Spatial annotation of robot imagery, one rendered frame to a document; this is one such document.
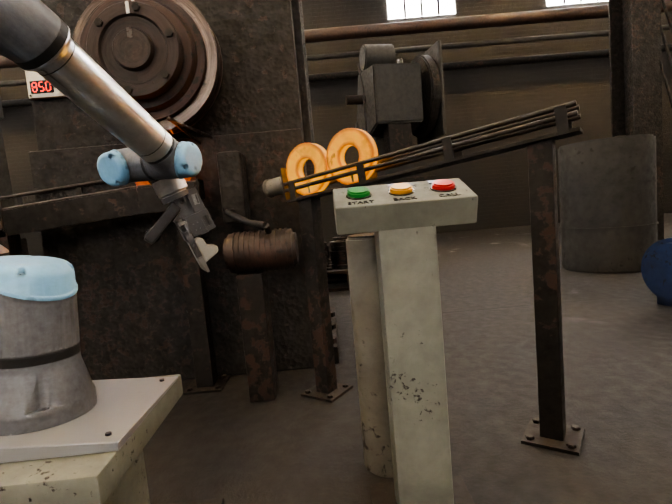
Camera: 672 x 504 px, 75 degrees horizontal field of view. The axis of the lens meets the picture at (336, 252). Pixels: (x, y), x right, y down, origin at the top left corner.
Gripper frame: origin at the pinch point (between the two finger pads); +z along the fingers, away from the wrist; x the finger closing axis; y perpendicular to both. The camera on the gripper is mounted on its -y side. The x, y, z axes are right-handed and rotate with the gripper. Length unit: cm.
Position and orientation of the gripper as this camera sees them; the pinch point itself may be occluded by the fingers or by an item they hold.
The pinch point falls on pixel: (203, 268)
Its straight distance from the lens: 119.1
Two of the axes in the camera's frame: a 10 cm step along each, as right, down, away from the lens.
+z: 3.9, 8.9, 2.3
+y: 8.3, -4.5, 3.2
